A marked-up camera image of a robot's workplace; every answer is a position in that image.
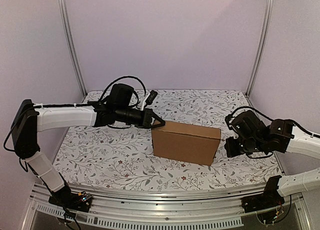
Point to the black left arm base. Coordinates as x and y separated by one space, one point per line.
75 201

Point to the aluminium frame post right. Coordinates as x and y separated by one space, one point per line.
261 45

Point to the aluminium frame post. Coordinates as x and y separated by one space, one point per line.
71 46
261 45

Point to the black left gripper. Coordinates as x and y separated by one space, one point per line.
146 120

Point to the brown cardboard box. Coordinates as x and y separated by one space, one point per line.
186 142

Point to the aluminium frame post left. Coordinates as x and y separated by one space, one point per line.
71 46

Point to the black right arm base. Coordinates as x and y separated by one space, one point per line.
267 199

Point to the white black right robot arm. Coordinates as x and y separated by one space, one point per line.
281 135

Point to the aluminium front rail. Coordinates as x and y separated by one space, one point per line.
219 209

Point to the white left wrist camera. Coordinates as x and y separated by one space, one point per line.
147 99

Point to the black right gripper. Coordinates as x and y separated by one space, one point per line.
231 147

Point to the floral patterned table mat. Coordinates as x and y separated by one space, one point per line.
123 158

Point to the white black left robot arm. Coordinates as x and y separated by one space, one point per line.
34 118

